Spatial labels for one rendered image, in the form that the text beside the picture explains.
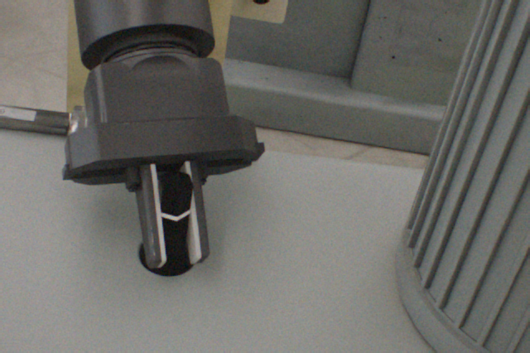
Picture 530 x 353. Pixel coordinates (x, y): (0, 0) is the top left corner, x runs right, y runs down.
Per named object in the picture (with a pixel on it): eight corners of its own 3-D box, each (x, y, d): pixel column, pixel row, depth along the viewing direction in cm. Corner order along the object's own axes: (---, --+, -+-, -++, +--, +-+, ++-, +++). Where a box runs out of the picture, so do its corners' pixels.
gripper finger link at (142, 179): (159, 269, 62) (146, 175, 63) (168, 258, 59) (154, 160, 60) (134, 272, 61) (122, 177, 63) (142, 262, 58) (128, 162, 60)
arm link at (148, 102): (241, 181, 69) (215, 25, 72) (279, 137, 60) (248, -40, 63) (58, 197, 65) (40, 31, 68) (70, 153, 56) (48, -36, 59)
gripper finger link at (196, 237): (199, 255, 59) (184, 158, 61) (188, 266, 62) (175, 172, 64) (224, 253, 60) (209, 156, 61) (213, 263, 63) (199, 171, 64)
